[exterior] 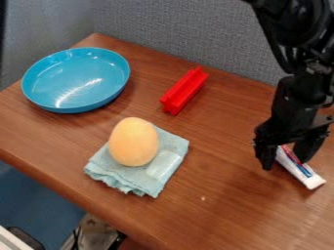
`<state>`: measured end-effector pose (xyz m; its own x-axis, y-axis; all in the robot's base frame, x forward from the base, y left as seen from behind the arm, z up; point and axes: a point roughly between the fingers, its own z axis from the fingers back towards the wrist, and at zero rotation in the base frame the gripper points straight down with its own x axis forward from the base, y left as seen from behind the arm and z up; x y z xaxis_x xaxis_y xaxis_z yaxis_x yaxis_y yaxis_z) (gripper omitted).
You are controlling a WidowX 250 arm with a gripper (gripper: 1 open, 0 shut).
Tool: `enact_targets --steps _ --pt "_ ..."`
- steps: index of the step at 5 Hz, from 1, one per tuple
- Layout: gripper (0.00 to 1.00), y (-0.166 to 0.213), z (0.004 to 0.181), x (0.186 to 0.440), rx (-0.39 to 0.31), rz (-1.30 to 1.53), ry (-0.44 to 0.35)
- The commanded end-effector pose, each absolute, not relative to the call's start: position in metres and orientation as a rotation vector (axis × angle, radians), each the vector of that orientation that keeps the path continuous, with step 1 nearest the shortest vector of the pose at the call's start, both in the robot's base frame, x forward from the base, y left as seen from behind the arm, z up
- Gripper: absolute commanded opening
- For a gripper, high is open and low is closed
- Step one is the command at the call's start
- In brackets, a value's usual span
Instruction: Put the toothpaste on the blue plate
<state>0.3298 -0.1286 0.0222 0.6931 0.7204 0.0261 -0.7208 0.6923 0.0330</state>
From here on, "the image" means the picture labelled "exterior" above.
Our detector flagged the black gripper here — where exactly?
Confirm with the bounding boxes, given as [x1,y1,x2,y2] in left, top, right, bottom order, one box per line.
[253,76,330,171]

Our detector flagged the white toothpaste tube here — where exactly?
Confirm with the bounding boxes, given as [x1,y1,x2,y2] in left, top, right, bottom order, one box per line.
[275,146,326,190]

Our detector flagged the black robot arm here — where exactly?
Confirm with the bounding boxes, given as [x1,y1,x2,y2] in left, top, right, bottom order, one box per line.
[243,0,334,170]

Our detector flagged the blue plastic plate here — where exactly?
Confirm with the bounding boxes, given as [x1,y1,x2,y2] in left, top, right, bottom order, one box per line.
[21,47,131,113]

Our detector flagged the clear small plastic bottle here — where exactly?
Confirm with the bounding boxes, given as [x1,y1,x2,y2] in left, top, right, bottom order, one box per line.
[146,150,182,182]

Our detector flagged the red plastic block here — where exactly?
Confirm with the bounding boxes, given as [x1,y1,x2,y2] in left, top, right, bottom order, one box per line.
[159,66,208,115]

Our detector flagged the orange egg-shaped sponge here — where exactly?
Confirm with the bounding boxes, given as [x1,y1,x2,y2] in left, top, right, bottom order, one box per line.
[108,117,159,167]

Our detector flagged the light blue folded cloth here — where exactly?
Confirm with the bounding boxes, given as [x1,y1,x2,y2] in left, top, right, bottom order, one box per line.
[83,127,190,198]

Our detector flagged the grey stand under table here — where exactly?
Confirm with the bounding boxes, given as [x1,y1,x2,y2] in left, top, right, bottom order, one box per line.
[60,214,127,250]

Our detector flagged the dark foreground post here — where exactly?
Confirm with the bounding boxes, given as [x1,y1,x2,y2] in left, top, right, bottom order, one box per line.
[0,0,8,91]

